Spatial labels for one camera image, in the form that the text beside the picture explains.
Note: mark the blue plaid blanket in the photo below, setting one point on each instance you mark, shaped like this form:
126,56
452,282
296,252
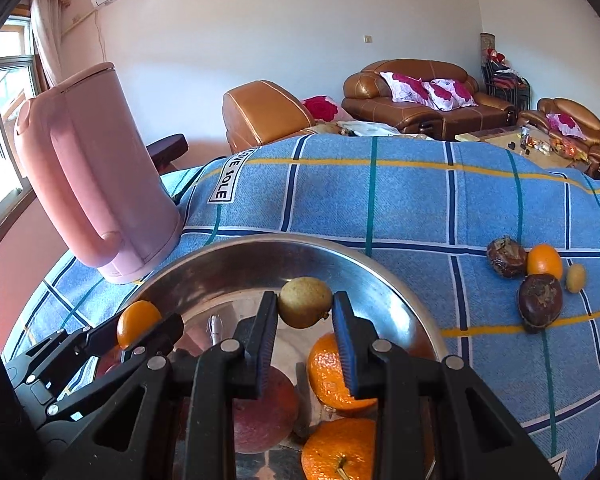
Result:
380,200

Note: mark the small smooth orange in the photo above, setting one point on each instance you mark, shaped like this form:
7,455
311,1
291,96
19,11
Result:
545,261
137,321

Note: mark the yellow-green oval fruit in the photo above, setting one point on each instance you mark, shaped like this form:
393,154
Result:
305,302

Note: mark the pink curtain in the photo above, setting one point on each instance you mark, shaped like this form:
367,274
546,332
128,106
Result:
47,35

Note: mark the stainless steel bowl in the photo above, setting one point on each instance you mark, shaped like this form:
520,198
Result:
220,275

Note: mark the stacked black chairs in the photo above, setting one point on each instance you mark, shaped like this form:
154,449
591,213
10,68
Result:
505,85

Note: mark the dark brown chair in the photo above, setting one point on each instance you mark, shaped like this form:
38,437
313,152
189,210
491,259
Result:
167,147

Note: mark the tall patterned roll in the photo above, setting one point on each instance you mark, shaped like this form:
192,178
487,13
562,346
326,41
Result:
486,42

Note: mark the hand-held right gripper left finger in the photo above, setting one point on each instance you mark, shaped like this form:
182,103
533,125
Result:
267,345

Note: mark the red flower pillow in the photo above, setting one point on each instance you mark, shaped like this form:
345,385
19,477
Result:
325,108

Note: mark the round orange mandarin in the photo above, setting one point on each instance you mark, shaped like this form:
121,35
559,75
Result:
325,375

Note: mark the small yellow round fruit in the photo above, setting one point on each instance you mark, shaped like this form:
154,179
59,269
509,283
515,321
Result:
575,278

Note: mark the window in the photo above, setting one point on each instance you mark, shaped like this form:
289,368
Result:
5,110

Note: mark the red plush items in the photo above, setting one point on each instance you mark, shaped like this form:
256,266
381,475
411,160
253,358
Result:
495,55

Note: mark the wooden coffee table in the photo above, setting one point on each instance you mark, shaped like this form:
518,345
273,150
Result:
490,137

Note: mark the pink electric kettle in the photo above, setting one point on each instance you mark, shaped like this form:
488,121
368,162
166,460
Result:
95,170

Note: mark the white cloth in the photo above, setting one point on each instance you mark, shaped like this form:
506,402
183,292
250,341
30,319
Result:
375,129

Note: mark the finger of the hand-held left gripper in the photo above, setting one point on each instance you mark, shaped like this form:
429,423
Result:
80,342
150,340

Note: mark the tan leather armchair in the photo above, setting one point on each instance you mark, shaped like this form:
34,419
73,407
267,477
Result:
260,115

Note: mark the white pillow with red flowers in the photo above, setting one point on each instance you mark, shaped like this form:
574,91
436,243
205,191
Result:
465,91
440,97
565,125
405,89

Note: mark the dark brown wrinkled fruit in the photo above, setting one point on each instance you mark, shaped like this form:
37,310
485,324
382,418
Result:
505,258
540,303

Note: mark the brown leather three-seat sofa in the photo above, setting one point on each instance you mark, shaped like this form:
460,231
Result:
375,110

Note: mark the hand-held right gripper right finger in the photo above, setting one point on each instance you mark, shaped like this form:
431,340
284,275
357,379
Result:
347,355

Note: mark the air conditioner pipe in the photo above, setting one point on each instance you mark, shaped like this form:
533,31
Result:
97,25

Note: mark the red round fruit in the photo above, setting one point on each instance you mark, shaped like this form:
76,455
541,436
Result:
272,420

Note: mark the pile of snacks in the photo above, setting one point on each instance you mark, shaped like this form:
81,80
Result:
555,146

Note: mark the large mandarin with stem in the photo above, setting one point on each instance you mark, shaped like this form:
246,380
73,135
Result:
330,455

